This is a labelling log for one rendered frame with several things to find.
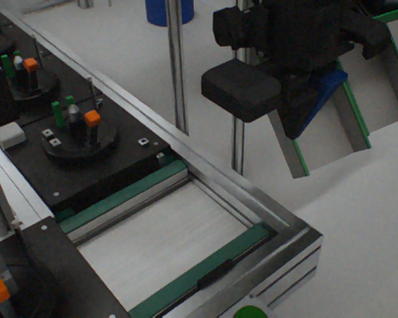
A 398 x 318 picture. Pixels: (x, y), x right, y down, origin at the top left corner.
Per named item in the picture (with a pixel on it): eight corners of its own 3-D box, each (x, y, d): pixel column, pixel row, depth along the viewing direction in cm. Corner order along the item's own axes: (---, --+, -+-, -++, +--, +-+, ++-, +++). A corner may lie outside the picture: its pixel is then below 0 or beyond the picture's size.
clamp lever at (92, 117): (100, 143, 83) (101, 117, 77) (89, 148, 83) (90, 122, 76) (89, 129, 85) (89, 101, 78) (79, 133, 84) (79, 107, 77)
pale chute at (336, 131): (355, 152, 81) (372, 148, 76) (293, 179, 76) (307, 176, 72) (293, 0, 81) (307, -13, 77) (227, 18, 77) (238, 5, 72)
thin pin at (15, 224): (36, 263, 65) (18, 221, 59) (30, 266, 64) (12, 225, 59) (33, 260, 65) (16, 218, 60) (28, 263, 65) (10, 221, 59)
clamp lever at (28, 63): (40, 88, 98) (38, 63, 92) (31, 92, 97) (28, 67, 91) (32, 77, 100) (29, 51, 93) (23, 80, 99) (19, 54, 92)
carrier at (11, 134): (171, 153, 88) (166, 95, 80) (53, 215, 77) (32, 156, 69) (105, 100, 103) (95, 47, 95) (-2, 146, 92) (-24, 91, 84)
